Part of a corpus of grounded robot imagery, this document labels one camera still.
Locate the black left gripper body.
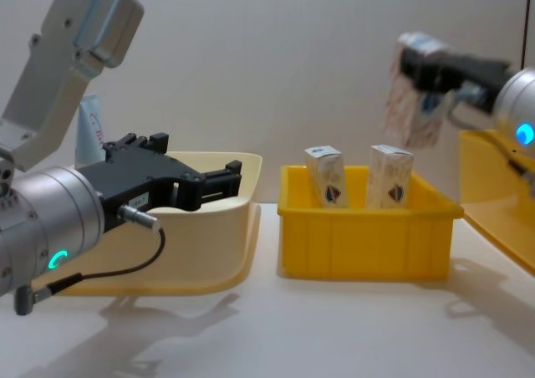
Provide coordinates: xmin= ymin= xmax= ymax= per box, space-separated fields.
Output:
xmin=81 ymin=151 xmax=206 ymax=233

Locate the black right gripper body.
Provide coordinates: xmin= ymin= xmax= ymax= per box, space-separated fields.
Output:
xmin=424 ymin=53 xmax=516 ymax=114

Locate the white printed carton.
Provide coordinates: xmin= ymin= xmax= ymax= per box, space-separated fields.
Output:
xmin=303 ymin=145 xmax=349 ymax=209
xmin=383 ymin=31 xmax=451 ymax=149
xmin=367 ymin=144 xmax=415 ymax=209

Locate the white squeeze tube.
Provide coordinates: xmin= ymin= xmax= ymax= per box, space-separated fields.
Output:
xmin=75 ymin=94 xmax=106 ymax=166

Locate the cream plastic basin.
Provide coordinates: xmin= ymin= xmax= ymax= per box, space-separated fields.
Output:
xmin=53 ymin=151 xmax=263 ymax=298

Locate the yellow plastic bin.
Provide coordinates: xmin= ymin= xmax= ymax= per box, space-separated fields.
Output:
xmin=458 ymin=128 xmax=535 ymax=277
xmin=276 ymin=164 xmax=465 ymax=282

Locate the thin dark left gripper cable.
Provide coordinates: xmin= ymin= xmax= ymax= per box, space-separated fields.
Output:
xmin=13 ymin=204 xmax=167 ymax=317

